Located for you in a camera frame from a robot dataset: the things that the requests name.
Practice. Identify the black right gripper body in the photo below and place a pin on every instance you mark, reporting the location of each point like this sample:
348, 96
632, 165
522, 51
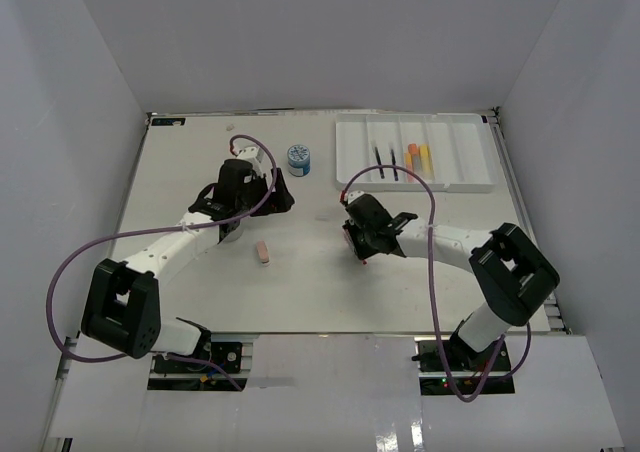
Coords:
361, 240

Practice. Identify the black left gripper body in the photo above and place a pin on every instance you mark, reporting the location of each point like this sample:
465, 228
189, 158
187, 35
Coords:
258, 188

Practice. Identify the blue gel pen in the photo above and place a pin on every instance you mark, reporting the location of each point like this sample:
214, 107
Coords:
394, 162

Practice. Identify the black gel pen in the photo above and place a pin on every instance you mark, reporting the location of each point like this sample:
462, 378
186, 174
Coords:
378, 160

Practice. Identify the orange marker pen body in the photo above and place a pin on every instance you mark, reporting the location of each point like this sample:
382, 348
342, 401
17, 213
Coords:
414, 150

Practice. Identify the orange capped pink highlighter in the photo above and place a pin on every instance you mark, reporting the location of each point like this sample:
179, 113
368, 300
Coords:
410, 166

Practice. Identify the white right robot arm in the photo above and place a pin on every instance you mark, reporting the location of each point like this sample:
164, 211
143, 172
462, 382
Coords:
515, 278

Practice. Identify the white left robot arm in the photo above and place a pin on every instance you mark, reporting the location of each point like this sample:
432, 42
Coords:
123, 307

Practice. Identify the blue jar with label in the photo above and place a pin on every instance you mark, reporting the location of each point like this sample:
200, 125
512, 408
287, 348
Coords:
299, 160

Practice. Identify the pink correction tape dispenser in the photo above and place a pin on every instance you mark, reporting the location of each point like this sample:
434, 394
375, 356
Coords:
262, 253

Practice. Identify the large clear tape roll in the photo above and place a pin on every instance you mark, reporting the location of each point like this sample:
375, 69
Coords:
232, 236

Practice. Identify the yellow highlighter in tray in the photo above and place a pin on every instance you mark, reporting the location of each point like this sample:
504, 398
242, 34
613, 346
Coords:
426, 163

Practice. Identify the white divided organizer tray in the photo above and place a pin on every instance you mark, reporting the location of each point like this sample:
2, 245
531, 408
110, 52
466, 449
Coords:
450, 152

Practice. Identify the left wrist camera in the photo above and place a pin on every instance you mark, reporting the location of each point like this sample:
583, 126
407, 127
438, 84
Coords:
252, 154

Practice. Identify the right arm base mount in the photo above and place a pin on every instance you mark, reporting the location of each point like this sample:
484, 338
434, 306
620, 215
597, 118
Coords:
467, 373

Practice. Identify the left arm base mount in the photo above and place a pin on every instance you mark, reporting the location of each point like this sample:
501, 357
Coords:
220, 363

